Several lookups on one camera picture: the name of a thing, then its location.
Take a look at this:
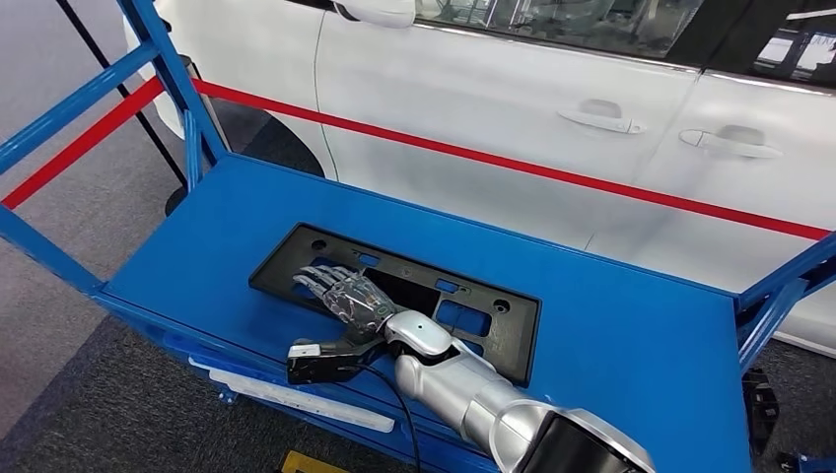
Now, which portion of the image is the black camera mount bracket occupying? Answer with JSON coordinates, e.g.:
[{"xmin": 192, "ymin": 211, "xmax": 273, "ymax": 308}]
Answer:
[{"xmin": 286, "ymin": 329, "xmax": 393, "ymax": 386}]

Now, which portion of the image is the black plastic plate frame part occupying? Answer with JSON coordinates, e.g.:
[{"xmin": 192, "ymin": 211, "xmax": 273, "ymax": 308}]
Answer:
[{"xmin": 248, "ymin": 222, "xmax": 542, "ymax": 387}]

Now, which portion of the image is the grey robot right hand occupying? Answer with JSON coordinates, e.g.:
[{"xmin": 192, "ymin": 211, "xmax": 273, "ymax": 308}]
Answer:
[{"xmin": 292, "ymin": 264, "xmax": 398, "ymax": 341}]

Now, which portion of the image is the grey barrier stanchion post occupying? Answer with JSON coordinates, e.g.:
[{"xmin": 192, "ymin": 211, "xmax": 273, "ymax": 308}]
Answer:
[{"xmin": 177, "ymin": 53, "xmax": 231, "ymax": 155}]

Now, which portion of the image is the black camera cable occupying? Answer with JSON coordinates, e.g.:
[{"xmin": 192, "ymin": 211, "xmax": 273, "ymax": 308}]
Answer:
[{"xmin": 355, "ymin": 364, "xmax": 425, "ymax": 473}]

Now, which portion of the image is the red barrier belt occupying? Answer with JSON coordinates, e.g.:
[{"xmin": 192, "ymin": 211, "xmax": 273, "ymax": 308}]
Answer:
[{"xmin": 0, "ymin": 75, "xmax": 834, "ymax": 242}]

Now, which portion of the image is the thin black slanted pole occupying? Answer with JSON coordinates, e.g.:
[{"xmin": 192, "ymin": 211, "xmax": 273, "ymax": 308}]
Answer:
[{"xmin": 55, "ymin": 0, "xmax": 192, "ymax": 218}]

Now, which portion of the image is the white car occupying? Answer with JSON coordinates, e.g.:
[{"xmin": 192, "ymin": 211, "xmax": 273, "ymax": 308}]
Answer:
[{"xmin": 120, "ymin": 0, "xmax": 836, "ymax": 361}]

